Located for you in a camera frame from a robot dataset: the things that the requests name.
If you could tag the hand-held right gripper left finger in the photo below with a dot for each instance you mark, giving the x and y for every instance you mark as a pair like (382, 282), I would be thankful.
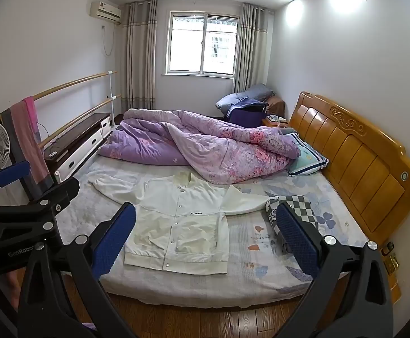
(115, 239)

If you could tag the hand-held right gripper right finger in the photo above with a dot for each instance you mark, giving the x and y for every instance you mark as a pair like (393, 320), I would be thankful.
(298, 239)

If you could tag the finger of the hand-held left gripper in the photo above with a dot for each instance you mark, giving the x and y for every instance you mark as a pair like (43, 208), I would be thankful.
(11, 175)
(50, 197)

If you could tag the white button-up jacket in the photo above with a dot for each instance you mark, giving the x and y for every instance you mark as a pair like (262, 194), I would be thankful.
(180, 225)

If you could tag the checkered folded cloth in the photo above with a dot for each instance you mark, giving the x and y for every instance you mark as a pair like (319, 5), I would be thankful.
(303, 211)

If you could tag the pink grey towel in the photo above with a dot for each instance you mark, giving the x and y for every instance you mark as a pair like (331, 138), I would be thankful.
(29, 141)

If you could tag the bed with printed sheet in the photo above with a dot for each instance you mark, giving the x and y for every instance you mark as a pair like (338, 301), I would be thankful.
(254, 239)

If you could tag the dark top white cabinet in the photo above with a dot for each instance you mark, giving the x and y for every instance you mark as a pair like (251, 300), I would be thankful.
(81, 130)

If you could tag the light blue striped pillow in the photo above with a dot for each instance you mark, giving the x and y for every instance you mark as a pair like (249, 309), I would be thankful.
(308, 158)

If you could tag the wooden bed headboard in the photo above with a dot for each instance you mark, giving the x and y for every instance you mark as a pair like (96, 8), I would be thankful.
(359, 162)

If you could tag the purple floral quilt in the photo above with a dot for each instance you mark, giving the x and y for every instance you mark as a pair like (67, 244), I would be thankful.
(226, 148)

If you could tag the wooden nightstand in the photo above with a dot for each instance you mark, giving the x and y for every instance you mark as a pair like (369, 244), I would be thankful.
(270, 122)

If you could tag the purple storage bag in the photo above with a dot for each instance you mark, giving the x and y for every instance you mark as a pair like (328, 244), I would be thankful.
(243, 116)

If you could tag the blue bedding pile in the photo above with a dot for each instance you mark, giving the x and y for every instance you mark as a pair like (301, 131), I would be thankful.
(247, 95)

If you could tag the grey beige curtain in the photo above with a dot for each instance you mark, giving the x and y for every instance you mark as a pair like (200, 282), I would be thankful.
(252, 49)
(138, 60)

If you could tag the sliding glass window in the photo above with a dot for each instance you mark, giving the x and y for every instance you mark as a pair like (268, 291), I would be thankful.
(187, 45)

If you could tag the wooden barre rail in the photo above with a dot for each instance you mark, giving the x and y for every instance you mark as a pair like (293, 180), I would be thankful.
(67, 83)
(85, 112)

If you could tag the white barre post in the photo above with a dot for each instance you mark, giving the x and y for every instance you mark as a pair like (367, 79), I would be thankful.
(111, 88)

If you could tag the white wall air conditioner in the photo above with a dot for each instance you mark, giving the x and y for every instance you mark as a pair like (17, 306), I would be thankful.
(104, 10)

